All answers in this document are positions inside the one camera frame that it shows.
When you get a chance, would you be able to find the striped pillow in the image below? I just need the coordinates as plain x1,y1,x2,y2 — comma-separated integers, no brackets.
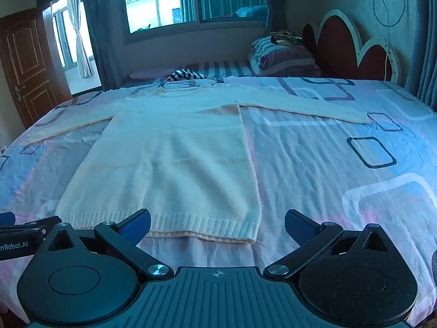
249,36,322,76

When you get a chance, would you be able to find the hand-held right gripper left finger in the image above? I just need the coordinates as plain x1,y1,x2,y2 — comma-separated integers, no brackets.
46,208,174,281

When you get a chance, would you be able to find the blue cushion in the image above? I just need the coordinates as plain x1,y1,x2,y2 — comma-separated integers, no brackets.
235,5,269,18

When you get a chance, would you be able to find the patterned pink blue bed cover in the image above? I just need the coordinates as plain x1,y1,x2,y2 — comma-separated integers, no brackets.
0,75,437,328

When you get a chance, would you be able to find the red white black striped garment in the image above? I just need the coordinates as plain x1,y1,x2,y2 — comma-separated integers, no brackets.
164,69,207,83

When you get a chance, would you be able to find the brown wooden door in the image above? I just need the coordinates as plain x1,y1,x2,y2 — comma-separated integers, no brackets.
0,8,73,129

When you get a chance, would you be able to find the sliding glass window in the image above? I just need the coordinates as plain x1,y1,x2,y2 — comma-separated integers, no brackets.
121,0,274,35

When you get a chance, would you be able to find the striped bed sheet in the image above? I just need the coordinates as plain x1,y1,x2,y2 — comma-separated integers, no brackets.
121,60,321,87

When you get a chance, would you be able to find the grey striped curtain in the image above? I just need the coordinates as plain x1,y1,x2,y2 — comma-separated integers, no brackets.
416,0,437,105

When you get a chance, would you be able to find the hanging wall cable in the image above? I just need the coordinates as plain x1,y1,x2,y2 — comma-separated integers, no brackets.
373,0,409,80

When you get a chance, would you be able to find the gold black patterned cloth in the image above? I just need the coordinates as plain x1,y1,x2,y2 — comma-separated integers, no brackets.
270,31,304,46

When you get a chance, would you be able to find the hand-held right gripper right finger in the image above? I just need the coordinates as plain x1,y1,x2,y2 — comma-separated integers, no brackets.
263,208,392,281

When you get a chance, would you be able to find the grey blue curtain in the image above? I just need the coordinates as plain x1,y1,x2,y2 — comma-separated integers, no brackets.
79,0,121,90
262,0,291,35

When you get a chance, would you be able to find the red white scalloped headboard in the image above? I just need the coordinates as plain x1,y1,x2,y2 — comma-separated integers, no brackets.
302,10,403,84

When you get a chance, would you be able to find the cream knit sweater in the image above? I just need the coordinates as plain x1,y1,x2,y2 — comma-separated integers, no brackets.
27,81,373,245

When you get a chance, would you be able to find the pink pillow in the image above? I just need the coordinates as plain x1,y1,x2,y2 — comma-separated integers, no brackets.
130,70,178,79

